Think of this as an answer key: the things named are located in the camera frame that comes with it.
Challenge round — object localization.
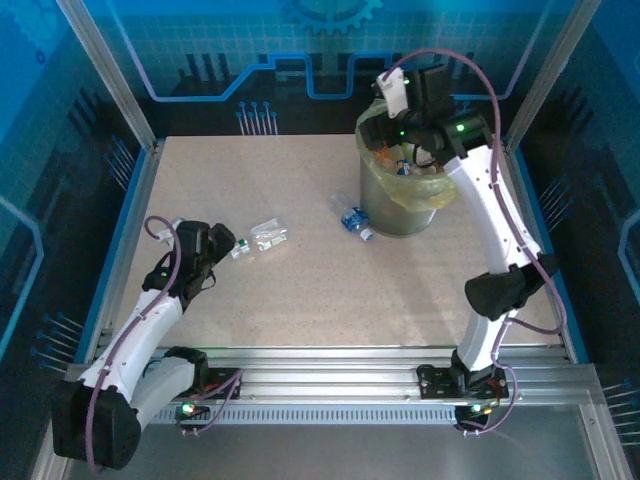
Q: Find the orange snack bag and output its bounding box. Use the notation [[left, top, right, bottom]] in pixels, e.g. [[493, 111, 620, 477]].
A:
[[372, 142, 401, 166]]

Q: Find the arm base status light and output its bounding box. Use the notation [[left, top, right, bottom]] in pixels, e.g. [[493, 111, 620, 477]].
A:
[[457, 402, 494, 421], [177, 399, 211, 421]]

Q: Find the yellow plastic bin liner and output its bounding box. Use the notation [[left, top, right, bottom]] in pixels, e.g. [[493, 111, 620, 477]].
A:
[[354, 99, 459, 212]]

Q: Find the grey metal bin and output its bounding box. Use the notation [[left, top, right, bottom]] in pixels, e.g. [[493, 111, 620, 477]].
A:
[[354, 99, 459, 239]]

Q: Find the clear jar white green cap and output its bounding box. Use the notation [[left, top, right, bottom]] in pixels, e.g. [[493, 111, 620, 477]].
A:
[[229, 215, 291, 261]]

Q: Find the clear water bottle blue label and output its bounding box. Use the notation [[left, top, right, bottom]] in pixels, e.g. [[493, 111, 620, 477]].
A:
[[328, 192, 375, 243]]

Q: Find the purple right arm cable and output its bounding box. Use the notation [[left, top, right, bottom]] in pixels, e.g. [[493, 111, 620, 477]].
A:
[[382, 48, 569, 361]]

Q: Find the aluminium frame post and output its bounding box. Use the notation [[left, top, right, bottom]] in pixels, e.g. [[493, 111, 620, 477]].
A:
[[54, 0, 164, 154], [502, 0, 604, 151]]

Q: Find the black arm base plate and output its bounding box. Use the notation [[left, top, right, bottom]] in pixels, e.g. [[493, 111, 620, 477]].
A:
[[197, 366, 245, 401], [416, 363, 510, 402]]

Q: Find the aluminium front rail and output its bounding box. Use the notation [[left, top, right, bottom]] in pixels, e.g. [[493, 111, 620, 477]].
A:
[[64, 343, 601, 409]]

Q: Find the perforated metal cable tray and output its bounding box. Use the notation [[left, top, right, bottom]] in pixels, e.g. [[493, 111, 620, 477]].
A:
[[112, 403, 464, 427]]

